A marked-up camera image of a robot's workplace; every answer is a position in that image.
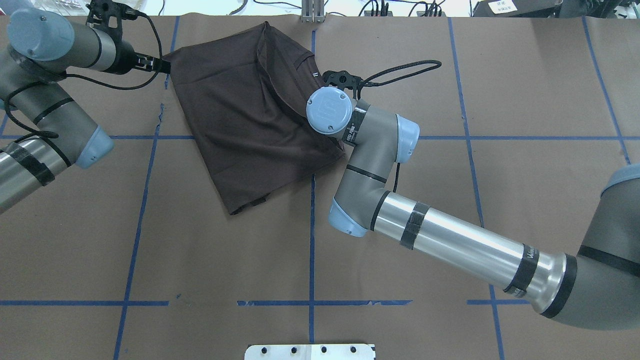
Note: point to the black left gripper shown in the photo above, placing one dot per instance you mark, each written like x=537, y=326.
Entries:
x=126, y=56

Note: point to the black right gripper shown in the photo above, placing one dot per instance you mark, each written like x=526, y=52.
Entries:
x=333, y=84

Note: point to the dark brown t-shirt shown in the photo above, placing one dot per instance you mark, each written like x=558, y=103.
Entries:
x=244, y=98

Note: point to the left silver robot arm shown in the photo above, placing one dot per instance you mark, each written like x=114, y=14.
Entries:
x=59, y=133

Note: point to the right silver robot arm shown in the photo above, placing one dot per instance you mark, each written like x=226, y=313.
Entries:
x=596, y=289

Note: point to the black box with label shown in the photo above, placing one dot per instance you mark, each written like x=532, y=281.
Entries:
x=533, y=8

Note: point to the aluminium frame post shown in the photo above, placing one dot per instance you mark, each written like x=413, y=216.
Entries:
x=313, y=11

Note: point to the white pedestal column base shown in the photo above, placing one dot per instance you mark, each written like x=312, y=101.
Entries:
x=326, y=351

